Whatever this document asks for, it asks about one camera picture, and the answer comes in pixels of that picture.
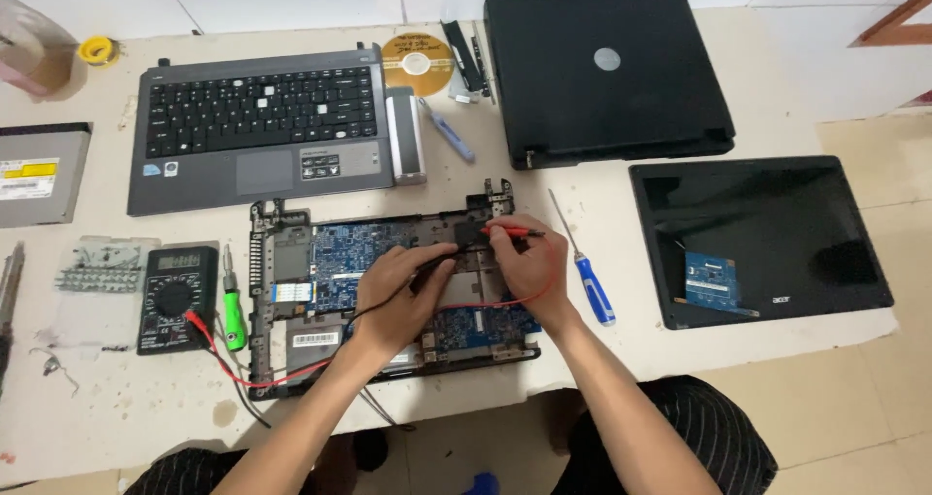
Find grey optical disc drive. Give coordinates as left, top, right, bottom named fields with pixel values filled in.
left=0, top=121, right=93, bottom=229

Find black multimeter lead wire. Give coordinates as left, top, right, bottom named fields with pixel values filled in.
left=197, top=258, right=445, bottom=430

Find clear plastic screw tray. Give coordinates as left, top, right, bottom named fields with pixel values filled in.
left=54, top=235, right=162, bottom=296

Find opened laptop base with motherboard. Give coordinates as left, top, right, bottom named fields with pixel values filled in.
left=248, top=178, right=543, bottom=401

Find blue handled screwdriver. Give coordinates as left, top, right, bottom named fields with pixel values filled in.
left=548, top=188, right=617, bottom=327

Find person's right hand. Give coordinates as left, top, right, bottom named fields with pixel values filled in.
left=485, top=215, right=567, bottom=327

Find person's left hand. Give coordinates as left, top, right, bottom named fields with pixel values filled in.
left=350, top=242, right=460, bottom=359

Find green handled screwdriver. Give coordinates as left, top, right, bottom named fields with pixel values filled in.
left=222, top=245, right=249, bottom=352

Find black digital multimeter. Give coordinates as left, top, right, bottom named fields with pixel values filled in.
left=136, top=245, right=220, bottom=356

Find yellow solder wire spool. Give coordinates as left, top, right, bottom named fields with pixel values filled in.
left=77, top=35, right=120, bottom=67

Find grey laptop keyboard cover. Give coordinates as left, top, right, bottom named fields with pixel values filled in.
left=126, top=44, right=396, bottom=218

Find small blue tool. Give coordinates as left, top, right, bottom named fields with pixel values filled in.
left=418, top=98, right=476, bottom=164

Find closed black laptop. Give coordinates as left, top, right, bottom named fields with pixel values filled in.
left=483, top=0, right=736, bottom=171

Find metal tweezers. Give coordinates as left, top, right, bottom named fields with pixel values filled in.
left=0, top=242, right=26, bottom=401

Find gold optical disc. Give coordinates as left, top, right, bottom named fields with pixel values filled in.
left=380, top=33, right=456, bottom=98

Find black multimeter probe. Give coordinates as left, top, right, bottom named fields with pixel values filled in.
left=412, top=245, right=478, bottom=286

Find black laptop screen panel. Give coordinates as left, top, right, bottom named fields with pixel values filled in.
left=628, top=155, right=895, bottom=330

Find red multimeter lead wire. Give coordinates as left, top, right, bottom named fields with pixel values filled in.
left=184, top=233, right=558, bottom=389

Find silver laptop battery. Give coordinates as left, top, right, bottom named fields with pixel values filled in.
left=384, top=87, right=428, bottom=186

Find wooden door frame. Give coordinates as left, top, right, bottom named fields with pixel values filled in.
left=849, top=0, right=932, bottom=48

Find small blue circuit board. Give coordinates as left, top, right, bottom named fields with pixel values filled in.
left=673, top=251, right=760, bottom=318

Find black plastic bracket strip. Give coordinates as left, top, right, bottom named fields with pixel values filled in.
left=440, top=19, right=490, bottom=104

